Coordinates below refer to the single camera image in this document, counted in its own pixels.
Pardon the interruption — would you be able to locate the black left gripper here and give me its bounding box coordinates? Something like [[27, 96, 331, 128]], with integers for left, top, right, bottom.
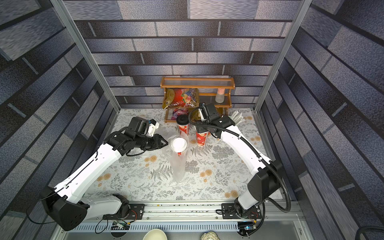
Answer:
[[136, 133, 171, 150]]

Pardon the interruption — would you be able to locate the translucent plastic carrier bag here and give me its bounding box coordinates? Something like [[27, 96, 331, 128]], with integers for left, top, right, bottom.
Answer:
[[169, 133, 190, 183]]

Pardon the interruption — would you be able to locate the red floral milk tea cup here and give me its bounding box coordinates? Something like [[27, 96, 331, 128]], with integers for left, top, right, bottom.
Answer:
[[171, 137, 188, 156]]

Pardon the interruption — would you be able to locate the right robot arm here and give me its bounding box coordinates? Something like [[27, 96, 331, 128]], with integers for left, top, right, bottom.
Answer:
[[192, 116, 291, 215]]

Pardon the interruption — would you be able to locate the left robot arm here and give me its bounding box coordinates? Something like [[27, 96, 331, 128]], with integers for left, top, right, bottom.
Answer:
[[40, 131, 169, 231]]

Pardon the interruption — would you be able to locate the black lid milk tea cup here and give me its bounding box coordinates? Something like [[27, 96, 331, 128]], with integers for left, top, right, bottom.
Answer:
[[177, 115, 189, 135]]

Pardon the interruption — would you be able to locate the pink snack packet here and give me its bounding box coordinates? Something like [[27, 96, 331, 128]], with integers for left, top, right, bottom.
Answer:
[[171, 109, 189, 120]]

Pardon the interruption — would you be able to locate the red snack bag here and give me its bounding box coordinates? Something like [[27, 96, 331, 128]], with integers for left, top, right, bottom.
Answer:
[[174, 88, 200, 108]]

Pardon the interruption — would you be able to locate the pink capped white bottle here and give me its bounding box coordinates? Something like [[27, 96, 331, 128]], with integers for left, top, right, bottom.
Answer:
[[215, 88, 226, 104]]

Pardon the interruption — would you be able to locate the wooden shelf rack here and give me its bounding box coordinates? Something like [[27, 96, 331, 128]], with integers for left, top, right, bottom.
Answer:
[[160, 76, 236, 124]]

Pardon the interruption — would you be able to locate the gold snack bag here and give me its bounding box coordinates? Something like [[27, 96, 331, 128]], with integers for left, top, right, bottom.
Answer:
[[162, 88, 176, 109]]

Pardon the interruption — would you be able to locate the white round bowl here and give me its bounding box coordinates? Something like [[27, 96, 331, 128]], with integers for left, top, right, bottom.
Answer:
[[143, 229, 168, 240]]

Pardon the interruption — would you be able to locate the patterned round object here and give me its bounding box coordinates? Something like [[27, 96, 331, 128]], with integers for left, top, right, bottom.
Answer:
[[200, 231, 220, 240]]

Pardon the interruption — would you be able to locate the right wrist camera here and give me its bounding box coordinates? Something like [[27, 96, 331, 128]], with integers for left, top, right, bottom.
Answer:
[[199, 103, 222, 124]]

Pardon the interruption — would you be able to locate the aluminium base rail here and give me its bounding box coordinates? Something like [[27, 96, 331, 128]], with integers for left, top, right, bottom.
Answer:
[[72, 202, 304, 234]]

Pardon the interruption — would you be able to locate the black corrugated cable conduit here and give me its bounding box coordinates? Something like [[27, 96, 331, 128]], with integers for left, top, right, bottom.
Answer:
[[188, 107, 292, 214]]

